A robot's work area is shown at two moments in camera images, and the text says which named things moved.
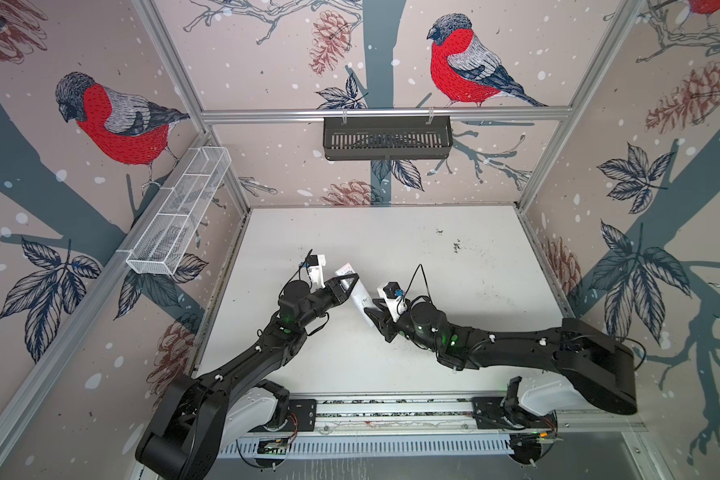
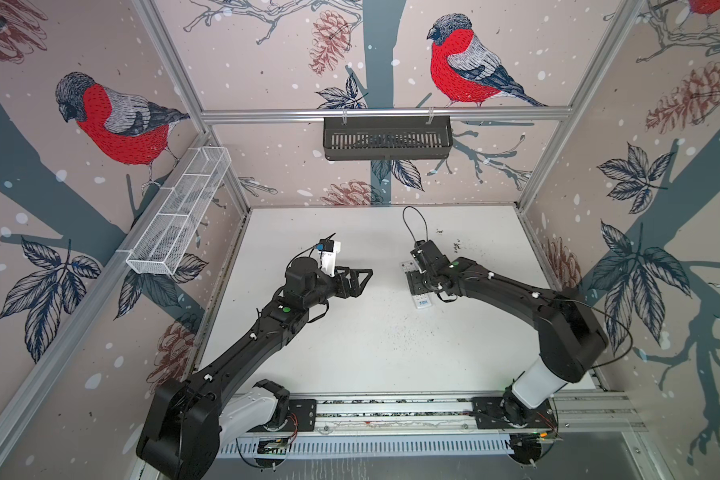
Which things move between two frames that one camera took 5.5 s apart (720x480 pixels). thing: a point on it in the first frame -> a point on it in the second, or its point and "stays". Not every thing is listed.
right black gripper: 385,324 -> 415,281
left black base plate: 302,417 stays
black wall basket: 380,138 stays
